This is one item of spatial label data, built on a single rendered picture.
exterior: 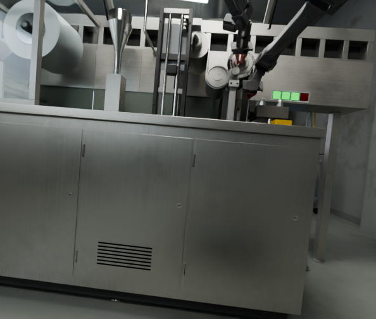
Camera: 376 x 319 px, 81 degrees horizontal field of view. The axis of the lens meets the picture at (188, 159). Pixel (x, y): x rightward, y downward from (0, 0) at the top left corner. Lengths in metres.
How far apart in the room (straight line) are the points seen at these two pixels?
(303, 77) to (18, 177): 1.73
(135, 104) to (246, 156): 0.96
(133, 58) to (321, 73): 1.28
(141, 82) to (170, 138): 0.79
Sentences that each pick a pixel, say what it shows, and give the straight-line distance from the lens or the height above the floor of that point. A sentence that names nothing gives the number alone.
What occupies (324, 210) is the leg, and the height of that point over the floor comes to 0.40.
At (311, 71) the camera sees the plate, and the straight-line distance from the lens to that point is 1.78.
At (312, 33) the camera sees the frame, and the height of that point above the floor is 1.61.
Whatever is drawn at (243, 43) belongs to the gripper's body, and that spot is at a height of 1.28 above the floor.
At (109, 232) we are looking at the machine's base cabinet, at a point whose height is 0.37.
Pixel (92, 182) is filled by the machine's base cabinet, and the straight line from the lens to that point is 1.07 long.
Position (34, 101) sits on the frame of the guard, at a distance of 1.27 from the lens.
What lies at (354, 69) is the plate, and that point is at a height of 1.39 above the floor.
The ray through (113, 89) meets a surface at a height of 1.08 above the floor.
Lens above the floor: 0.76
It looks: 2 degrees down
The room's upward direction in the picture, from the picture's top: 5 degrees clockwise
